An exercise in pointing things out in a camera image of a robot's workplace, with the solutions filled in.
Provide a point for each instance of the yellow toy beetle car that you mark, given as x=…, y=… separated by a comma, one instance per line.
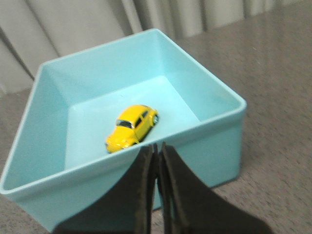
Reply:
x=131, y=127

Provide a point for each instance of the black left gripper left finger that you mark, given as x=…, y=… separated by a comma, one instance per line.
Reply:
x=126, y=208

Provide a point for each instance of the light blue storage box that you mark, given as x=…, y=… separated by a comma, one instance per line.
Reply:
x=58, y=162

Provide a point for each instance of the grey pleated curtain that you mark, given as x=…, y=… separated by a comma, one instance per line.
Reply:
x=34, y=31

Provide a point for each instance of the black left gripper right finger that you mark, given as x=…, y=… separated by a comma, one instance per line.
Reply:
x=191, y=207

